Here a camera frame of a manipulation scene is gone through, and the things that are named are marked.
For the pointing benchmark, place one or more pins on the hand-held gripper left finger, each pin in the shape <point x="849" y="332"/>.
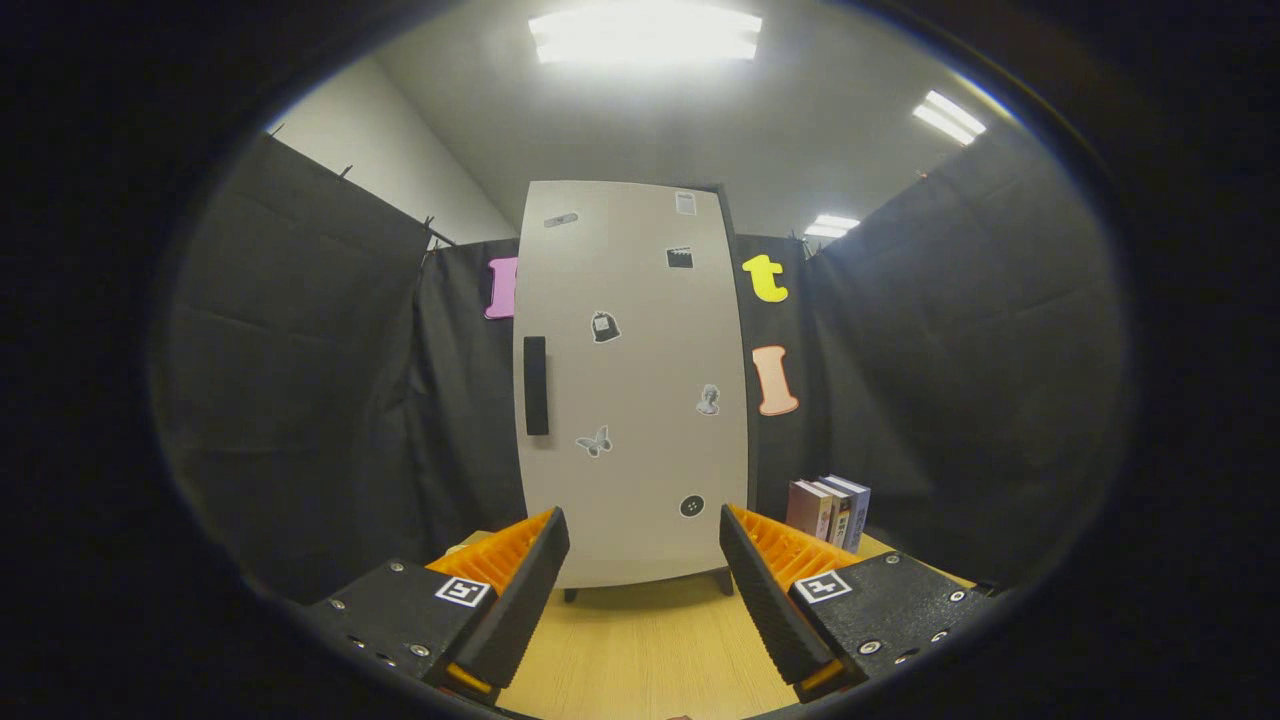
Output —
<point x="525" y="600"/>

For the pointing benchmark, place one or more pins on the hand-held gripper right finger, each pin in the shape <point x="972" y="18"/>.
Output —
<point x="768" y="600"/>

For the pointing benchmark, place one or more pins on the grey cabinet door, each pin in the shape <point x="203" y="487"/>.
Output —
<point x="640" y="330"/>

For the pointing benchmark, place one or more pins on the dark grey cabinet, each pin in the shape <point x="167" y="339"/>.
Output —
<point x="724" y="580"/>

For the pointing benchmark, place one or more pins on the white spine book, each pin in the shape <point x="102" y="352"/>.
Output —
<point x="838" y="518"/>

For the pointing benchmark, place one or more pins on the blue grey book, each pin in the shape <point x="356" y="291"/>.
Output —
<point x="858" y="510"/>

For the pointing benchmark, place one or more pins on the black backdrop cloth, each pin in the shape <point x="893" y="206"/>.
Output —
<point x="320" y="350"/>

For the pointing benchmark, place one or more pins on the small ceiling light panel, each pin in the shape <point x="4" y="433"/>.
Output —
<point x="830" y="225"/>

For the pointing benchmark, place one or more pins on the double ceiling light panel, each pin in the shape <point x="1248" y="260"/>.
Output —
<point x="950" y="118"/>

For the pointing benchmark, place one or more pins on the large ceiling light panel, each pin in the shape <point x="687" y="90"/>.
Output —
<point x="645" y="35"/>

